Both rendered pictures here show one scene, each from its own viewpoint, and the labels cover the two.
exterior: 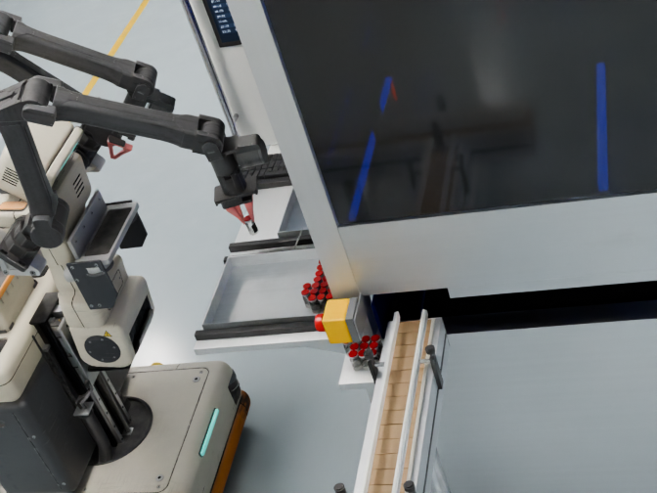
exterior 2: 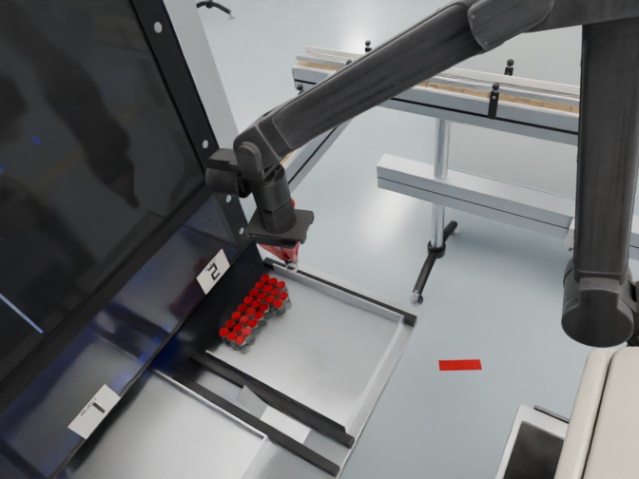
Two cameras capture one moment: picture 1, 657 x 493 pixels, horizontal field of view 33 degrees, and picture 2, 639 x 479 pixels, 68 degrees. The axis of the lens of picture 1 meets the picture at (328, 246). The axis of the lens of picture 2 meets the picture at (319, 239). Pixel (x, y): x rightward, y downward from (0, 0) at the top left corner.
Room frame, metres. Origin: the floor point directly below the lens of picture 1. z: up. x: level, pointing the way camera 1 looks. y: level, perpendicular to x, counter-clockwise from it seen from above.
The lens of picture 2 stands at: (2.68, 0.39, 1.79)
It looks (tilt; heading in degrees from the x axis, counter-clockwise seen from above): 48 degrees down; 198
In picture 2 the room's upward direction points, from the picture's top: 13 degrees counter-clockwise
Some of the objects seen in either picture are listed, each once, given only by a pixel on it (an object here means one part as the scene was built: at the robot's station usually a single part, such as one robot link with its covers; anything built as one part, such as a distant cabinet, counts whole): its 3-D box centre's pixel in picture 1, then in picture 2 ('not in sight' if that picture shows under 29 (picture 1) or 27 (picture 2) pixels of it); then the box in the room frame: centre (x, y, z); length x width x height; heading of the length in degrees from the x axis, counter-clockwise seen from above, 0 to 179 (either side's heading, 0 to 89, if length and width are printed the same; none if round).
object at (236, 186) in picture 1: (232, 182); (277, 213); (2.16, 0.16, 1.25); 0.10 x 0.07 x 0.07; 82
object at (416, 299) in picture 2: not in sight; (435, 255); (1.28, 0.45, 0.07); 0.50 x 0.08 x 0.14; 158
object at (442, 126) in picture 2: not in sight; (439, 192); (1.28, 0.45, 0.46); 0.09 x 0.09 x 0.77; 68
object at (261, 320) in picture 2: (320, 283); (263, 316); (2.15, 0.05, 0.90); 0.18 x 0.02 x 0.05; 158
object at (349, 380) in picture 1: (373, 364); not in sight; (1.84, -0.01, 0.87); 0.14 x 0.13 x 0.02; 68
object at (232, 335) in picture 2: (328, 282); (255, 313); (2.14, 0.03, 0.90); 0.18 x 0.02 x 0.05; 158
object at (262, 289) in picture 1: (280, 289); (305, 337); (2.19, 0.15, 0.90); 0.34 x 0.26 x 0.04; 68
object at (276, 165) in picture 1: (296, 164); not in sight; (2.87, 0.01, 0.82); 0.40 x 0.14 x 0.02; 66
